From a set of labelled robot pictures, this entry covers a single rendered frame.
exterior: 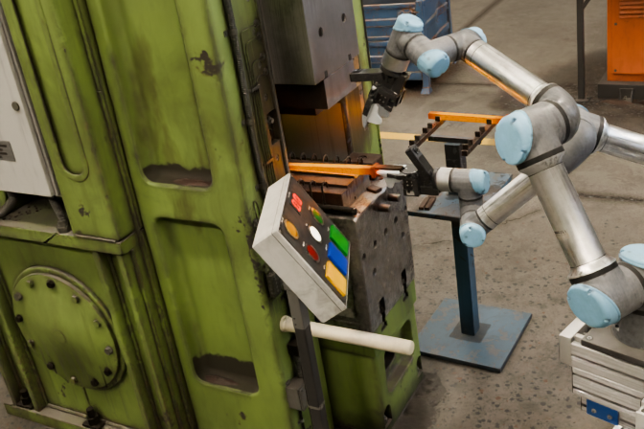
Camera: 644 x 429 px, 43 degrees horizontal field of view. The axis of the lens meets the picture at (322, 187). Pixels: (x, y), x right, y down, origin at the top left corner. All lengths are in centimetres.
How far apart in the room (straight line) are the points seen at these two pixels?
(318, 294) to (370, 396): 102
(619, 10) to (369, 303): 357
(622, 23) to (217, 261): 386
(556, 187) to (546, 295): 188
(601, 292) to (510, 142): 40
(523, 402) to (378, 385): 58
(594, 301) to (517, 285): 194
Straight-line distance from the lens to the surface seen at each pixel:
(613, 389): 230
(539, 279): 394
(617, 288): 200
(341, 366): 301
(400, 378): 315
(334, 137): 299
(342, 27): 259
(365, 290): 274
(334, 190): 267
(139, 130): 261
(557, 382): 335
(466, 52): 226
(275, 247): 202
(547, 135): 197
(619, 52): 596
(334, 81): 255
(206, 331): 292
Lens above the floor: 211
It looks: 25 degrees down
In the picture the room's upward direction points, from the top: 9 degrees counter-clockwise
